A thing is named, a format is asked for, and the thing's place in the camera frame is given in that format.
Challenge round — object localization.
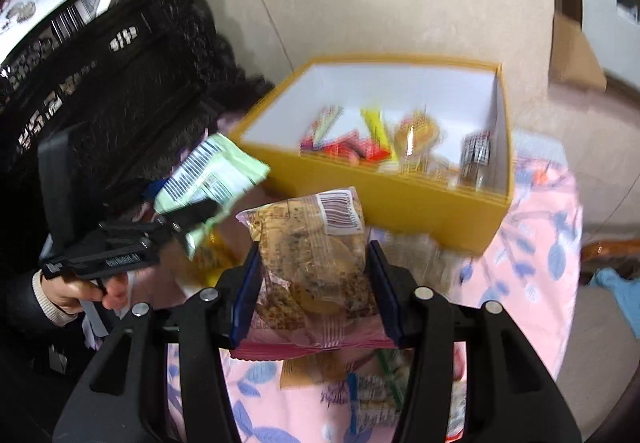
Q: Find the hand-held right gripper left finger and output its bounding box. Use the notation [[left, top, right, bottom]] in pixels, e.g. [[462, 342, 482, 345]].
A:
[[52, 242, 262, 443]]

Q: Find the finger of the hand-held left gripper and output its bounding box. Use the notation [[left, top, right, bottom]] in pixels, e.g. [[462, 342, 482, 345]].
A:
[[145, 199, 221, 250]]

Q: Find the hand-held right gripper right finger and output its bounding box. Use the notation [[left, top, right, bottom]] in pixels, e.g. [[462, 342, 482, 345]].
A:
[[367, 240, 583, 443]]

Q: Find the light green snack packet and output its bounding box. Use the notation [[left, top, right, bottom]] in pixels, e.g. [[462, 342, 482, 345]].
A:
[[152, 133, 272, 259]]

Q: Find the clear crinkled snack packet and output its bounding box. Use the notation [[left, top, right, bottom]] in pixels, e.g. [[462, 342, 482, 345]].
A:
[[370, 228, 451, 274]]

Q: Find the pink edged cracker bag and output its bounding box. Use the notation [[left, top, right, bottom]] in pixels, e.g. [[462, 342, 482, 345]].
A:
[[235, 186, 401, 364]]

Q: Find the yellow cardboard box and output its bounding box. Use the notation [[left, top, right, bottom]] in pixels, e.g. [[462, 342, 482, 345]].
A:
[[227, 54, 516, 258]]

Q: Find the clear white wafer packet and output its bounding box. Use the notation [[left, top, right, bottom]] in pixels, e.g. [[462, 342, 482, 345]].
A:
[[347, 370, 406, 434]]

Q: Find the red bar packet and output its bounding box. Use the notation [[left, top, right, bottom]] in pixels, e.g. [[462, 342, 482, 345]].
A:
[[320, 135, 393, 166]]

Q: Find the clear round cake packet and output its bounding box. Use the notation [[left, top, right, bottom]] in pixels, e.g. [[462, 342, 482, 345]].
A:
[[392, 115, 443, 174]]

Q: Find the white red printed snack packet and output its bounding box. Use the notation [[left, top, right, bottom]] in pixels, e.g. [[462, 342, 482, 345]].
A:
[[300, 104, 346, 151]]

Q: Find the black white red snack packet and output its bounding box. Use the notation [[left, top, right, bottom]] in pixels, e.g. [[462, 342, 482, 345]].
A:
[[459, 130, 496, 191]]

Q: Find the yellow strip snack packet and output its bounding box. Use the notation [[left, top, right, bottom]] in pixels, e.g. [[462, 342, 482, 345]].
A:
[[360, 108, 396, 158]]

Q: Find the person's left forearm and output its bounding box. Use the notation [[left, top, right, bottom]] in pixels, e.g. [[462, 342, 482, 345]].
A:
[[0, 268, 76, 339]]

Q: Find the person's left hand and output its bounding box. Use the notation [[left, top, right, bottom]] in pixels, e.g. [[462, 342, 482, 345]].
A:
[[50, 274, 134, 311]]

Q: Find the dark carved wooden bench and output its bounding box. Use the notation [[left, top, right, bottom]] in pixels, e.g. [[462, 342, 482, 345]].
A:
[[0, 0, 276, 274]]

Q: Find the pink printed tablecloth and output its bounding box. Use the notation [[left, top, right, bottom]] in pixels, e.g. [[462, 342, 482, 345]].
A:
[[165, 128, 583, 443]]

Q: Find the blue cloth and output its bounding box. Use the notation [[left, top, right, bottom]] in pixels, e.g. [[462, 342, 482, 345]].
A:
[[590, 268, 640, 309]]

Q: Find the brown cardboard box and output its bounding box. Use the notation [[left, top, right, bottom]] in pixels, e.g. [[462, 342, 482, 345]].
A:
[[547, 10, 608, 91]]

